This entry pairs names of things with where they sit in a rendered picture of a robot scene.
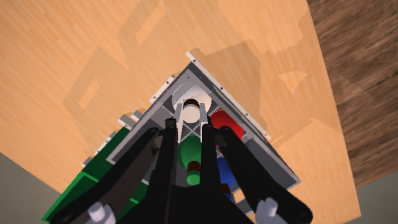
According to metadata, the grey divided bottle crate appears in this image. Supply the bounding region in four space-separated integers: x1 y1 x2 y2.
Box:
107 61 291 216

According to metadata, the blue bottle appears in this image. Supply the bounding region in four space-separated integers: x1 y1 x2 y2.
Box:
217 156 236 202

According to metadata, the green plastic crate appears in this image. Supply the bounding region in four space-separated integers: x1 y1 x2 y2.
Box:
41 126 148 223

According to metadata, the green bottle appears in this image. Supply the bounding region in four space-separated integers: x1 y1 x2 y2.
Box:
177 132 202 185

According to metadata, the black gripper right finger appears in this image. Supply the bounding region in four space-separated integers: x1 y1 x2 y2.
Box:
197 103 313 224

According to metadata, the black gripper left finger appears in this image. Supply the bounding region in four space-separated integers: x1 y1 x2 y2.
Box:
49 103 183 224

